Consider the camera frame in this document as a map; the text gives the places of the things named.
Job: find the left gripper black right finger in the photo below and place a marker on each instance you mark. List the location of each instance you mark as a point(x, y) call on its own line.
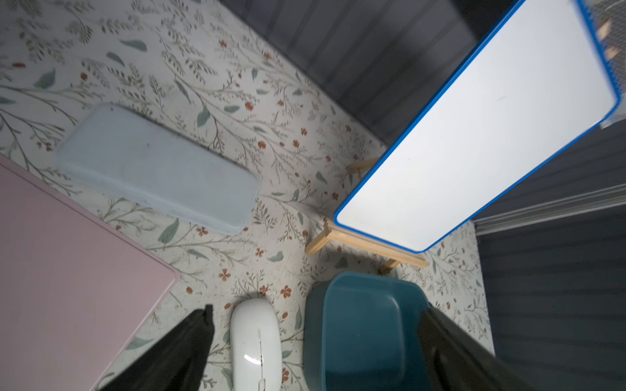
point(453, 360)

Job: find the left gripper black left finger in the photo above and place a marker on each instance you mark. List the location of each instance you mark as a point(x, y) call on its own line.
point(177, 361)

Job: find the teal plastic storage box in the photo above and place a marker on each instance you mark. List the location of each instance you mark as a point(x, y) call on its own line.
point(361, 333)

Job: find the pink paper sheet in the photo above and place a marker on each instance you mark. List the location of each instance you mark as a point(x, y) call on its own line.
point(74, 291)

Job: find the wooden easel stand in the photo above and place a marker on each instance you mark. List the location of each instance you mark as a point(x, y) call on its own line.
point(336, 232)

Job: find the grey blue flat case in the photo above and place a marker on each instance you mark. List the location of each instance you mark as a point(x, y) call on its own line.
point(121, 153)

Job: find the white board blue frame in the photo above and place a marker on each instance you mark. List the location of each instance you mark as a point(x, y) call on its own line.
point(537, 83)

